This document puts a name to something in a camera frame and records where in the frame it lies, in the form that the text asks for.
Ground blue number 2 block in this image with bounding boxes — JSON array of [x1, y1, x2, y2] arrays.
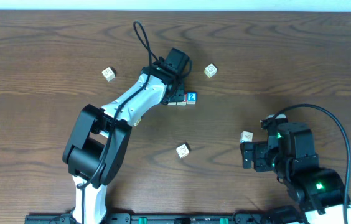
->
[[186, 92, 197, 105]]

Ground white block lower centre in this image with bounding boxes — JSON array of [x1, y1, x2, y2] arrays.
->
[[176, 144, 190, 159]]

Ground white block upper left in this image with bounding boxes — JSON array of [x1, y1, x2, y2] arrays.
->
[[101, 67, 116, 82]]

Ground red letter I block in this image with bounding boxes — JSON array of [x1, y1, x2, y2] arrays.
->
[[177, 95, 187, 106]]

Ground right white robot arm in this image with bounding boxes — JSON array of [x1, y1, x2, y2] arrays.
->
[[240, 119, 351, 223]]

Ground white block upper right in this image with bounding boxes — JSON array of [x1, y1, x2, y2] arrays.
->
[[204, 63, 217, 78]]

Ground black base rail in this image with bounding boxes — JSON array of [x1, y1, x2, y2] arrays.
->
[[24, 212, 288, 224]]

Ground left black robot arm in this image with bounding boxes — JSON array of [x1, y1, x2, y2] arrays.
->
[[62, 48, 192, 223]]

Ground white block blue edge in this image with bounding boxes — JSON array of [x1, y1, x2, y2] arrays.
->
[[240, 131, 253, 143]]

